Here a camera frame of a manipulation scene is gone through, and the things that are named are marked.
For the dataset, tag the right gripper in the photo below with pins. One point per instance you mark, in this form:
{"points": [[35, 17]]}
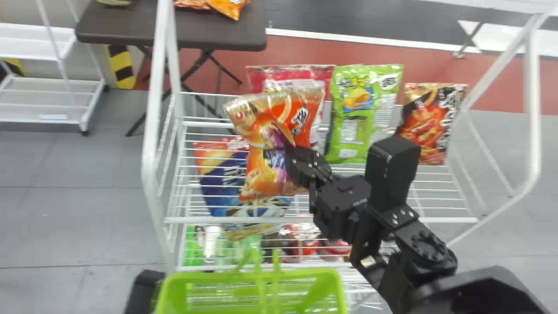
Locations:
{"points": [[340, 205]]}

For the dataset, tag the orange snack packet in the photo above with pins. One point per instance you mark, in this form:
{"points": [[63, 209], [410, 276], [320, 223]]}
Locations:
{"points": [[270, 135], [226, 5]]}

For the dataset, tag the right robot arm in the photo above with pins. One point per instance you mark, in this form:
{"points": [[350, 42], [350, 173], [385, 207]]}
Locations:
{"points": [[429, 255]]}

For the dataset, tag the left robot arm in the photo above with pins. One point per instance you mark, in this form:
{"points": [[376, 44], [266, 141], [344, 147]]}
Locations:
{"points": [[141, 292]]}

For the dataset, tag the red can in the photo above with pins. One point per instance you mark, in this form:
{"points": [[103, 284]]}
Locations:
{"points": [[303, 244]]}

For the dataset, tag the green snack packet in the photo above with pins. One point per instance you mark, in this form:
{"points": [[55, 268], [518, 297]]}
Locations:
{"points": [[364, 109]]}

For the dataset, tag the blue snack packet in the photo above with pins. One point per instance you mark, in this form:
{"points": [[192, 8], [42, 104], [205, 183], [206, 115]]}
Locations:
{"points": [[222, 179]]}

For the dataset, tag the red and black snack packet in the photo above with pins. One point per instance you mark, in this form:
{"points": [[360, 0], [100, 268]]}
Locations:
{"points": [[429, 122]]}

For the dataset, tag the green bottle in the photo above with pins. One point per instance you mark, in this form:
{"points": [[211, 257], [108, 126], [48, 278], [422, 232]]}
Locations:
{"points": [[193, 246]]}

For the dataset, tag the green basket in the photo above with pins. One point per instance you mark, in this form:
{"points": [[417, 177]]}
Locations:
{"points": [[244, 292]]}

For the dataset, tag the dark side table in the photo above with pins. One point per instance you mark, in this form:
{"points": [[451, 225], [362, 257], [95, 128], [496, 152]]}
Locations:
{"points": [[174, 26]]}

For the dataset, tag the white shelf trolley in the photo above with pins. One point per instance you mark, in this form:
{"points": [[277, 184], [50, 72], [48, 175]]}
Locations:
{"points": [[43, 100]]}

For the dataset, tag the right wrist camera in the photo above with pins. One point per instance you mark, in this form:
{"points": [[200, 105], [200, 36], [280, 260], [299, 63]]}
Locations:
{"points": [[390, 170]]}

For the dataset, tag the yellow and black striped post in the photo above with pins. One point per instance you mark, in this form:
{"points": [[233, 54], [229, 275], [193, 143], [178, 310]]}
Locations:
{"points": [[121, 65]]}

